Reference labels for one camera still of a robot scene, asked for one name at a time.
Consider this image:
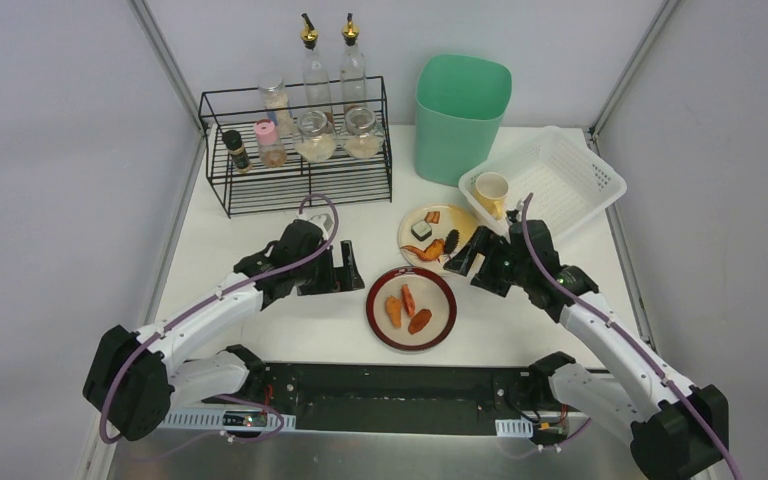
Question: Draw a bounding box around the red food piece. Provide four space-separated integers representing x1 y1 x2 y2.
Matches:
401 284 416 317

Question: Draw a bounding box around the red rimmed plate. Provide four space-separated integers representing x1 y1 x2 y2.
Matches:
365 267 458 352

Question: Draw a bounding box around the yellow food piece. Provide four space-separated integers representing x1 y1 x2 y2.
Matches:
474 172 509 220

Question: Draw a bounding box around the pink cap spice jar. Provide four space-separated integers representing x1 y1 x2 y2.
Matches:
253 119 287 168

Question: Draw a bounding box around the glass rice jar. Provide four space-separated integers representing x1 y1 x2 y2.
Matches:
294 110 337 163
343 107 384 159

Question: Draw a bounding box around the black cap spice jar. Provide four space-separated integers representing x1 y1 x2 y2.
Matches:
222 129 252 174

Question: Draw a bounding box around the silver lid bead jar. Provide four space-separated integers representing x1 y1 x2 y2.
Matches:
257 73 295 137

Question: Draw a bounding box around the glass oil bottle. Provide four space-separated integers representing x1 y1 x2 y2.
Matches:
300 13 333 122
339 13 367 113

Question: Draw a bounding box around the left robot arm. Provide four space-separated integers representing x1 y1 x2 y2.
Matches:
82 214 497 441

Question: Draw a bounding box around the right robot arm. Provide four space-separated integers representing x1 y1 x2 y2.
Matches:
444 220 732 479

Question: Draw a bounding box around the black spiky sea cucumber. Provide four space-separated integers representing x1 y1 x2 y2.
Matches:
443 229 460 256

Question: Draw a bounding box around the fried chicken wing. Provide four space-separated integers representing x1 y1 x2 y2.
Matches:
401 238 445 262

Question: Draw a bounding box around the orange fried nugget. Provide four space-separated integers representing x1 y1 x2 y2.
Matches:
385 296 403 329

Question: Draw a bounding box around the sushi roll piece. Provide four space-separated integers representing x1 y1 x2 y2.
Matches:
410 220 433 242

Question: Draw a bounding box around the cream floral plate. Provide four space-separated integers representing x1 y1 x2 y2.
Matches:
397 204 478 275

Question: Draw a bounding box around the small orange food piece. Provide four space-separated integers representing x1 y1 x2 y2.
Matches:
424 211 441 224

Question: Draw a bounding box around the brown fried piece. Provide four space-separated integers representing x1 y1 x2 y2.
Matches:
408 309 432 335

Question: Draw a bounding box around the white plastic basket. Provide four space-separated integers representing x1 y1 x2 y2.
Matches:
458 126 627 240

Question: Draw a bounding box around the green trash bin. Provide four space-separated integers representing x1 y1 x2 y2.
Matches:
414 54 512 186

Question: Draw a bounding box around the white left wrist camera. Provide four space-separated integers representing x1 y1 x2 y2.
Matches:
301 213 334 237

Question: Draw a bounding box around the black wire rack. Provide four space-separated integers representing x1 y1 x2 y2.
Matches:
199 75 393 217

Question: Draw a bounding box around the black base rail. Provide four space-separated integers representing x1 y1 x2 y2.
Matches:
233 363 563 436

